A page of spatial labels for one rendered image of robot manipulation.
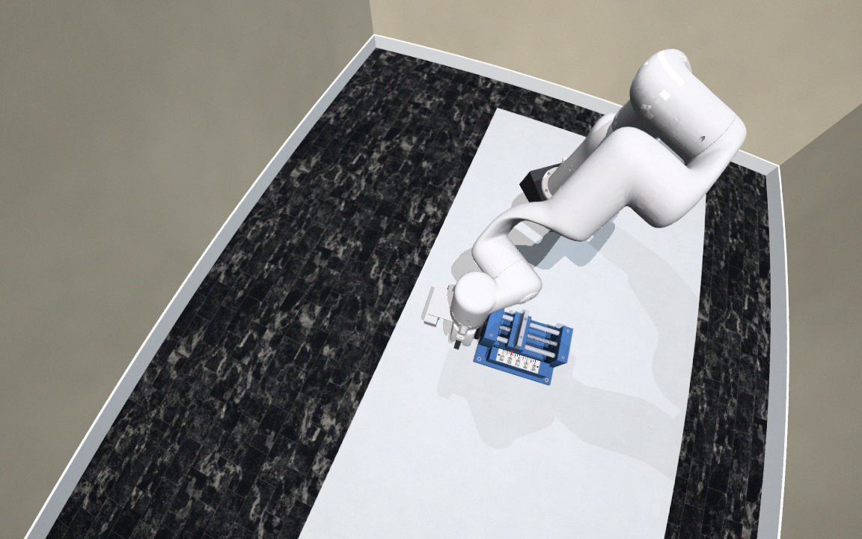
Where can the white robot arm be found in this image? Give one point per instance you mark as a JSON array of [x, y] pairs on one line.
[[613, 168]]

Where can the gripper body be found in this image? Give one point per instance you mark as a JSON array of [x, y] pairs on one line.
[[465, 339]]

